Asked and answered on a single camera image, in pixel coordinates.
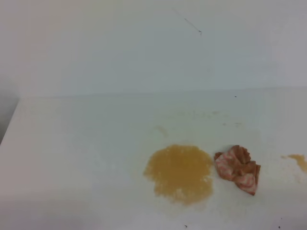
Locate pink white stained rag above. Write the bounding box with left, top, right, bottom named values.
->
left=214, top=145, right=261, bottom=196

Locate large brown coffee stain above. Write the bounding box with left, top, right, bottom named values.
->
left=143, top=145, right=213, bottom=206

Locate small coffee stain right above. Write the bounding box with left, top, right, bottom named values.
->
left=281, top=154, right=307, bottom=174

